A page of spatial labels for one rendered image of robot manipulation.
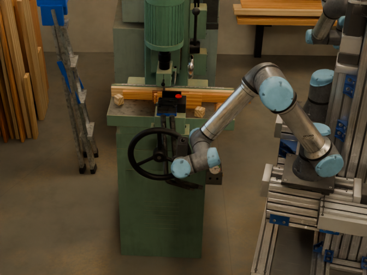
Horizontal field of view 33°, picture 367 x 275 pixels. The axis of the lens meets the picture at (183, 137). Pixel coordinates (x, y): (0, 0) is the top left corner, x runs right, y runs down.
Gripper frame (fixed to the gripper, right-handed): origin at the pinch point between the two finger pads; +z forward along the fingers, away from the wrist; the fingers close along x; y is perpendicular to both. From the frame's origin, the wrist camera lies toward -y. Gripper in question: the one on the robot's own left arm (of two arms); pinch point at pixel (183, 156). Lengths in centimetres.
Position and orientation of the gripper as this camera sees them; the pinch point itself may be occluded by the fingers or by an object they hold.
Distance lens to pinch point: 274.8
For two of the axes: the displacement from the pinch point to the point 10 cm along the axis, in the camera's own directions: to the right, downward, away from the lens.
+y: -0.3, 10.0, 0.6
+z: 0.3, -0.5, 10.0
